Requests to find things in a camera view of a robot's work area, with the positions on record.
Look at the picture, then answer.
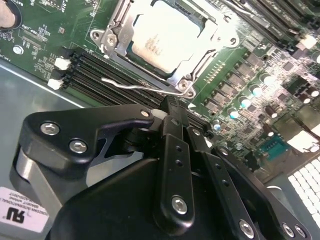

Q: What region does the metal wire locking lever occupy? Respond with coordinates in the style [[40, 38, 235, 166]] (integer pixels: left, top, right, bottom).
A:
[[101, 77, 197, 98]]

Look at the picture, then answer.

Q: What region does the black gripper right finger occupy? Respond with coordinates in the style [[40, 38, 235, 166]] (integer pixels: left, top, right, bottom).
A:
[[174, 98, 315, 240]]

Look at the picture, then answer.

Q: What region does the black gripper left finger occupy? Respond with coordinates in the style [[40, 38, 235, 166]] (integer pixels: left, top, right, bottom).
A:
[[9, 96, 197, 230]]

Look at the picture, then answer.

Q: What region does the silver CPU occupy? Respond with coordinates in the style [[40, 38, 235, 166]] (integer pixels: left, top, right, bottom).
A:
[[126, 0, 211, 76]]

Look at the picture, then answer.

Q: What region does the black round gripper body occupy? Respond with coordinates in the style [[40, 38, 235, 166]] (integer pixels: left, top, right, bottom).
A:
[[46, 157, 241, 240]]

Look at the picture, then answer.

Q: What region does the metal socket cover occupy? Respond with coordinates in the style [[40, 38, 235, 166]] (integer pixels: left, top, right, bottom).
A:
[[99, 0, 226, 87]]

